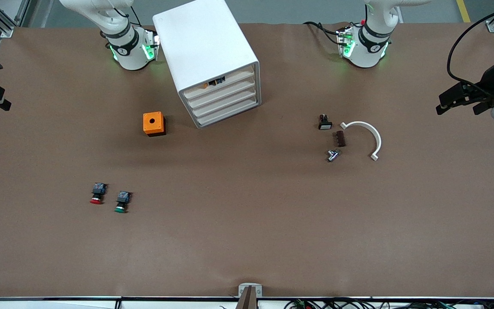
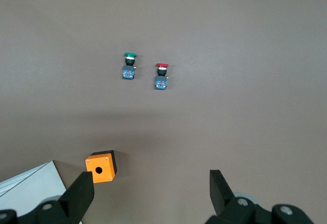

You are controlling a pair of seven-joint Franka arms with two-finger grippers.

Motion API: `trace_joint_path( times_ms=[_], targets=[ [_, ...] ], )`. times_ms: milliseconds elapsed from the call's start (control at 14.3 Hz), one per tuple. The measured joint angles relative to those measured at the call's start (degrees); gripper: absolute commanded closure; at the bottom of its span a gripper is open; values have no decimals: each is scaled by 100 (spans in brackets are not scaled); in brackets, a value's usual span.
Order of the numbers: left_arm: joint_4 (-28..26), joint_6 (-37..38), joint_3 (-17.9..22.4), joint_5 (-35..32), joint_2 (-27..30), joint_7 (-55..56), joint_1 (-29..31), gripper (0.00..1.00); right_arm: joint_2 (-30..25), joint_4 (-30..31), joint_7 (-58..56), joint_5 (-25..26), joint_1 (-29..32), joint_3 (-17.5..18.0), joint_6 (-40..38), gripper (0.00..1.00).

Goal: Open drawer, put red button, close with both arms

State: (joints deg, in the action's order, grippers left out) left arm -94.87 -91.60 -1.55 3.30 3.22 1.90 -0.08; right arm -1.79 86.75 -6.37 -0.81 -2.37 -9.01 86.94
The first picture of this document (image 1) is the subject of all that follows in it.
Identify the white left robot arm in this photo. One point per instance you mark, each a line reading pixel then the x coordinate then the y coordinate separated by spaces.
pixel 365 51

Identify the brown terminal block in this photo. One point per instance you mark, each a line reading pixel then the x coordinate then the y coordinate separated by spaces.
pixel 340 139

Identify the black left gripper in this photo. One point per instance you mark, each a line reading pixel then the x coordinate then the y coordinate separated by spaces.
pixel 488 82

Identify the white curved plastic bracket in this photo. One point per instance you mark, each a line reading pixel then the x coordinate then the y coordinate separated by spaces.
pixel 373 131

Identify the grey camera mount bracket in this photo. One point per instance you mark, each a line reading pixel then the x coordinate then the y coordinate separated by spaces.
pixel 250 289

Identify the brown paper table cover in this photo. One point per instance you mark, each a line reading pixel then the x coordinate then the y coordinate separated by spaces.
pixel 247 223

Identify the silver metal fitting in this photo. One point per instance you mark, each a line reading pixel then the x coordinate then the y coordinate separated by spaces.
pixel 333 155

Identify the white cabinet drawer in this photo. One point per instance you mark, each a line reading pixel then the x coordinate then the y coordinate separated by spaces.
pixel 234 110
pixel 232 101

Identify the orange black small component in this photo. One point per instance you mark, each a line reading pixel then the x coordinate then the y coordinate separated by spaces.
pixel 218 80

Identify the red push button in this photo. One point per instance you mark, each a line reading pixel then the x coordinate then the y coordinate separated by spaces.
pixel 97 192

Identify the white drawer cabinet shell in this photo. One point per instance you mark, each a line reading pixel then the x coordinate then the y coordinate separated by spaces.
pixel 204 38

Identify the orange button enclosure box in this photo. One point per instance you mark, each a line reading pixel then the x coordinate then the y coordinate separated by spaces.
pixel 152 122

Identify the white drawer holding orange component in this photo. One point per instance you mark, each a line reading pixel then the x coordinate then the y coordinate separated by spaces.
pixel 230 83

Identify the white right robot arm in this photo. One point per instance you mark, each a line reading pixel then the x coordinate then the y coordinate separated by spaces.
pixel 129 51

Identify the green push button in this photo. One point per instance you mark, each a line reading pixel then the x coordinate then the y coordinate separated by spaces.
pixel 122 201

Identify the black white square switch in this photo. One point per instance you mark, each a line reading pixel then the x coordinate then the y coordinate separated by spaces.
pixel 325 123

